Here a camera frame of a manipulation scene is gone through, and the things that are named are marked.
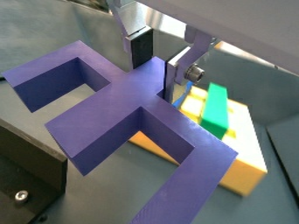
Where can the black fixture stand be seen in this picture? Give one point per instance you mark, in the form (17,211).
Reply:
(33,176)

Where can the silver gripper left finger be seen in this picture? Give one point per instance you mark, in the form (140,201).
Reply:
(138,34)

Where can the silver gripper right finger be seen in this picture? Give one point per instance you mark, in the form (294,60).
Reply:
(181,68)

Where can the purple comb-shaped block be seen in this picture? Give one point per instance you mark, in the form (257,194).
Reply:
(126,106)

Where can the blue long bar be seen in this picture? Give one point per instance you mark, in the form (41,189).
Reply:
(178,102)

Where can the yellow slotted board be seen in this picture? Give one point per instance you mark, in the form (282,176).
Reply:
(248,167)

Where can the green long bar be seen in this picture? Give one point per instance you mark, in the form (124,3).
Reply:
(214,117)

